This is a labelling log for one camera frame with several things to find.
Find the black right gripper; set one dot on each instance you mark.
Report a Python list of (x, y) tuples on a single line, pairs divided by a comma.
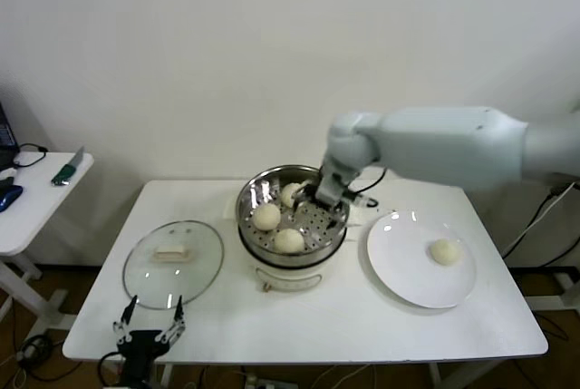
[(315, 198)]

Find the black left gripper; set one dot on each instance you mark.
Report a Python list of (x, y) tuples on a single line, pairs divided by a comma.
[(140, 347)]

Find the white steamed baozi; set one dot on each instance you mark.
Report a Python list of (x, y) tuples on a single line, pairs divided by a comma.
[(289, 241), (446, 252), (266, 216), (288, 194)]

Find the round glass pot lid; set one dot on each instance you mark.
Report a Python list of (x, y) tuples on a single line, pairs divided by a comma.
[(199, 271)]

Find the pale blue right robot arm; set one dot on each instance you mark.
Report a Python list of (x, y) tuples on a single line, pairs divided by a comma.
[(453, 148)]

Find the stainless steel steamer basket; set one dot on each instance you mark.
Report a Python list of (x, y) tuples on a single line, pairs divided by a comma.
[(290, 261)]

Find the white electric cooking pot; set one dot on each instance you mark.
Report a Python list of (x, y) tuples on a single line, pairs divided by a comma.
[(290, 280)]

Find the grey floor power strip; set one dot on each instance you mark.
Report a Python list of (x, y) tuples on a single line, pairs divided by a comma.
[(265, 382)]

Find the large white plate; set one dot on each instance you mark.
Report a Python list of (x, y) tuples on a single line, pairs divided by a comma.
[(399, 284)]

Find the white work table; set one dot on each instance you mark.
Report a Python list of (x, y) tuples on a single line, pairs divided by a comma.
[(317, 330)]

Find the white side table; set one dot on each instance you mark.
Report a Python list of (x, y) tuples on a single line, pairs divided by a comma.
[(36, 207)]

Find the blue computer mouse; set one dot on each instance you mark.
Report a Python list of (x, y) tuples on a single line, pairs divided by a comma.
[(9, 196)]

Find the dark laptop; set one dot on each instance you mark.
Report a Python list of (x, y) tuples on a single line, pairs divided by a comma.
[(5, 135)]

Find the black power adapter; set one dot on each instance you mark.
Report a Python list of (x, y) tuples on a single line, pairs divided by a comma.
[(561, 189)]

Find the white table foot bar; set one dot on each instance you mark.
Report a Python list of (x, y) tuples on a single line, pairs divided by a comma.
[(566, 281)]

